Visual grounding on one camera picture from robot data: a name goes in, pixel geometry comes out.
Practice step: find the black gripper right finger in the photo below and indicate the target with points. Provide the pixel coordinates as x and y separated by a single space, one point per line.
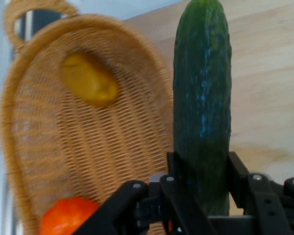
262 198

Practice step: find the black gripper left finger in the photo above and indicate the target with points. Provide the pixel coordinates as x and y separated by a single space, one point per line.
152 205

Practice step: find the dark green cucumber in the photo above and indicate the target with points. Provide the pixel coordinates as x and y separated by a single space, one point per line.
202 102

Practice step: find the orange bell pepper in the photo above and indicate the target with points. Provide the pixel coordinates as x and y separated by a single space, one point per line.
66 216

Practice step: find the woven wicker basket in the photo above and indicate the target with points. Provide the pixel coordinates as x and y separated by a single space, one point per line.
71 127

